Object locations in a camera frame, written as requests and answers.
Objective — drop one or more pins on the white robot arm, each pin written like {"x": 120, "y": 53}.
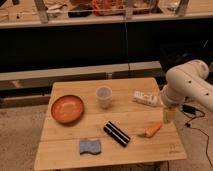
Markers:
{"x": 186, "y": 80}

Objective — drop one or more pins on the white tube package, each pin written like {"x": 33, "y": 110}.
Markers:
{"x": 146, "y": 99}

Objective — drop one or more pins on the wooden folding table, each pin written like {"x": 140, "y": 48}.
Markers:
{"x": 59, "y": 144}

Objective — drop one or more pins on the orange bowl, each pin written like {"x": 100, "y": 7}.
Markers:
{"x": 67, "y": 109}

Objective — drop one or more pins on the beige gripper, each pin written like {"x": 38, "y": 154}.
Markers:
{"x": 168, "y": 114}

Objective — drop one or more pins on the blue sponge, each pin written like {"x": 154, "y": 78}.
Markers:
{"x": 87, "y": 146}

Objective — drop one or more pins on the orange carrot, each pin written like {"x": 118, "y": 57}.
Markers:
{"x": 150, "y": 131}

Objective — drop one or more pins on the black striped rectangular box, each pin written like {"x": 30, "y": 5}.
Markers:
{"x": 117, "y": 134}

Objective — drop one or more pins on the long workbench shelf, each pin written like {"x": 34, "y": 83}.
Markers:
{"x": 38, "y": 13}

